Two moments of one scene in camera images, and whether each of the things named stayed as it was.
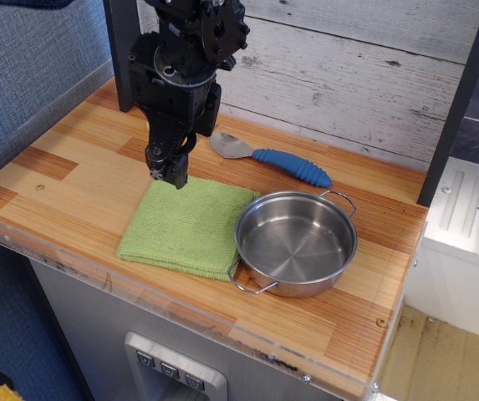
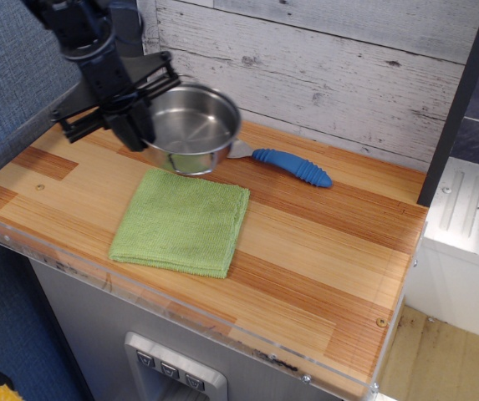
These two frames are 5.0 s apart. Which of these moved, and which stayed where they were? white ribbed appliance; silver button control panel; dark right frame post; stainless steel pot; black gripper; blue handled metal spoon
Moved: stainless steel pot; black gripper
Stayed: white ribbed appliance; silver button control panel; dark right frame post; blue handled metal spoon
